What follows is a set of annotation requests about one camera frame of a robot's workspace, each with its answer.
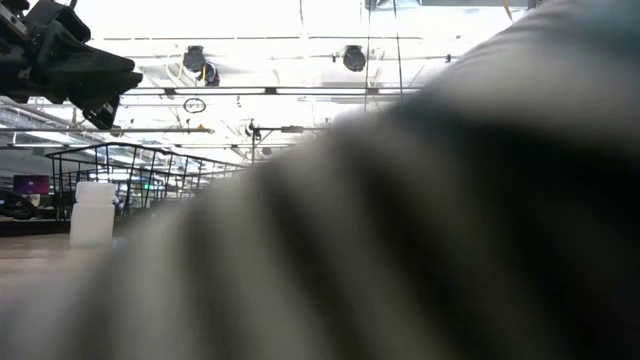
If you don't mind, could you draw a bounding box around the grey ceiling pipe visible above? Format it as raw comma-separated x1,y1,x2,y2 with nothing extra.
0,126,216,135

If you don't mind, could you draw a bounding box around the black ceiling cable reel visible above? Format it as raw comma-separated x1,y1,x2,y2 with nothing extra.
182,45,207,73
342,44,367,73

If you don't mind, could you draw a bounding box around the purple lit monitor screen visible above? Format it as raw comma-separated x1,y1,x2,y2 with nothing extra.
13,174,51,196

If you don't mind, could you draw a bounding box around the black wire basket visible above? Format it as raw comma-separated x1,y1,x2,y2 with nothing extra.
44,141,249,224

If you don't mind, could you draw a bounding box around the black hanging cable loop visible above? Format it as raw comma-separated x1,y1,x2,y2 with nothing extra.
182,96,208,115

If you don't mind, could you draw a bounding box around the black overhead rail with post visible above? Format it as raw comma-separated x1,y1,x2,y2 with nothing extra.
248,118,332,165

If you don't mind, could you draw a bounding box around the dark hanging reel with yellow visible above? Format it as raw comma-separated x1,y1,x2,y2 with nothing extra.
197,61,221,88

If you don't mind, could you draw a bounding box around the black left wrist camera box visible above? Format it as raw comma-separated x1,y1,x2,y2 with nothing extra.
23,0,93,44

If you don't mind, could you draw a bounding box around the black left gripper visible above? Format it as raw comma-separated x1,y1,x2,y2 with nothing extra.
0,3,145,131

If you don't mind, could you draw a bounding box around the long ceiling light rail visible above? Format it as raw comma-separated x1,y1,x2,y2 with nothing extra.
122,85,422,97

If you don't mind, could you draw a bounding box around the black background equipment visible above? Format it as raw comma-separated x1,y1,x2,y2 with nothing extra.
0,188,40,221

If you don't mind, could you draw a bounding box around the white plastic medicine bottle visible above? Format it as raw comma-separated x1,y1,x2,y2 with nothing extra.
69,181,118,249

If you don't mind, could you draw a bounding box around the grey patterned cloth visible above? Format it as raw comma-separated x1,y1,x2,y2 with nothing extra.
0,0,640,360

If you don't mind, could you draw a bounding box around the thin black hanging cable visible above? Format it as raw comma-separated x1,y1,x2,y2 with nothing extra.
391,0,404,96
363,0,374,113

